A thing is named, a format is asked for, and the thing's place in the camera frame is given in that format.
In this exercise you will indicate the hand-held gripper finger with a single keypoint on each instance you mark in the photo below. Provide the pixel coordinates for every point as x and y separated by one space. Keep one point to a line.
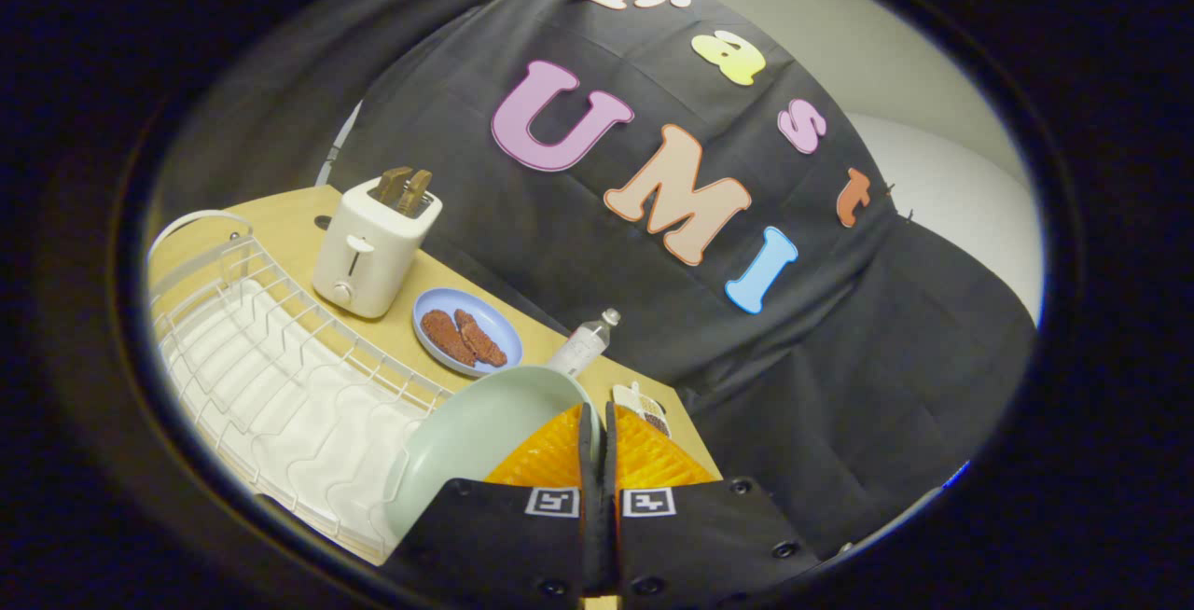
588 461
611 461

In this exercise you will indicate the pale green plate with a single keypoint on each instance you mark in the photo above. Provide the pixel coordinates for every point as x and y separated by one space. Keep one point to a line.
485 433

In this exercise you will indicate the blue plate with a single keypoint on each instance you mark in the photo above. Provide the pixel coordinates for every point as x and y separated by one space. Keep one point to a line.
466 330

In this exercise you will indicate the clear plastic water bottle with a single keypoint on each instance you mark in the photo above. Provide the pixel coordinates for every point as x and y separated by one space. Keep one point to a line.
580 346

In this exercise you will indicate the black backdrop cloth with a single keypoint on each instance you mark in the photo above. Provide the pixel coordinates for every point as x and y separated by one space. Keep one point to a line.
700 311

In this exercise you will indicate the cream toaster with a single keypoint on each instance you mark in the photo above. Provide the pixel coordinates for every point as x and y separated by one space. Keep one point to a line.
368 246

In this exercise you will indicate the brown toast slice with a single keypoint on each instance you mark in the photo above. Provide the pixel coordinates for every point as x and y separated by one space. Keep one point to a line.
392 185
415 192

